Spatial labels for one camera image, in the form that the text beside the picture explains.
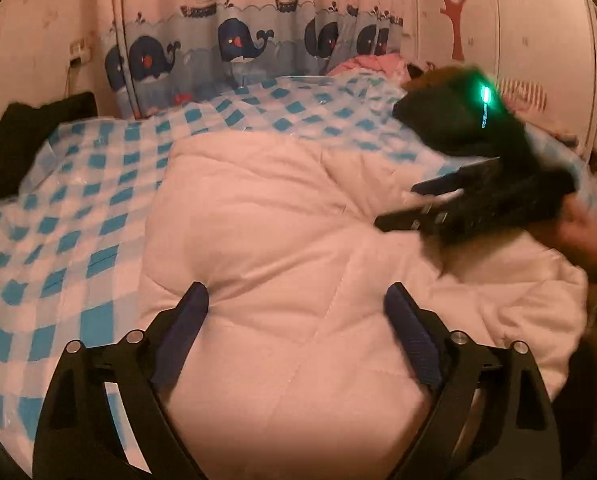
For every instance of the white quilted jacket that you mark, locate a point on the white quilted jacket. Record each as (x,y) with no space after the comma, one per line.
(298,260)

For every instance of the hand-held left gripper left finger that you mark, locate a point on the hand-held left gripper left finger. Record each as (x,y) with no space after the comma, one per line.
(183,325)

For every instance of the white wall outlet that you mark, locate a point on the white wall outlet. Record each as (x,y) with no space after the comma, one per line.
(80,52)

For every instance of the pink wardrobe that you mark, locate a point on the pink wardrobe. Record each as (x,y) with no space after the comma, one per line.
(503,20)

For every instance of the pink clothes pile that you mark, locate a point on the pink clothes pile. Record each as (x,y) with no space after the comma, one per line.
(368,64)

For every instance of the person's right hand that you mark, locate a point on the person's right hand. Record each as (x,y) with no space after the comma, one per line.
(586,235)

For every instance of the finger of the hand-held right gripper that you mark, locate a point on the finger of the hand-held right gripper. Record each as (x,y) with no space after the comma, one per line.
(448,180)
(408,220)

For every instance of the blue checked plastic sheet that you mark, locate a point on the blue checked plastic sheet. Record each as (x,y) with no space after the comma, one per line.
(78,200)

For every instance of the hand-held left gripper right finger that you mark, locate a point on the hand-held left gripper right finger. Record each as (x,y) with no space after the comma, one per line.
(411,330)

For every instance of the whale print curtain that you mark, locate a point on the whale print curtain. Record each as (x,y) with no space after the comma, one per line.
(238,40)

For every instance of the black jacket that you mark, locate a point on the black jacket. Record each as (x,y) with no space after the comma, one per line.
(23,140)

